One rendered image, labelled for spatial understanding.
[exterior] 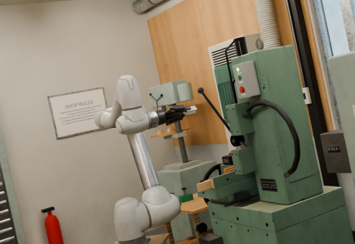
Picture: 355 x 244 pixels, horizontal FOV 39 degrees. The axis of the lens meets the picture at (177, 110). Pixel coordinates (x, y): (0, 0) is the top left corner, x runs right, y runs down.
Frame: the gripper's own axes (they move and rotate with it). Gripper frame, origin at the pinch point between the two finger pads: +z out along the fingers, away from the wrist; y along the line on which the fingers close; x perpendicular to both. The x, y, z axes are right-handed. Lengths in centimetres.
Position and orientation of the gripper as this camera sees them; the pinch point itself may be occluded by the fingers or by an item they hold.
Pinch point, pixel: (189, 110)
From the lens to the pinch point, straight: 263.1
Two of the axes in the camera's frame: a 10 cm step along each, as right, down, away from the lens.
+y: 1.8, -7.2, -6.7
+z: 8.7, -2.0, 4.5
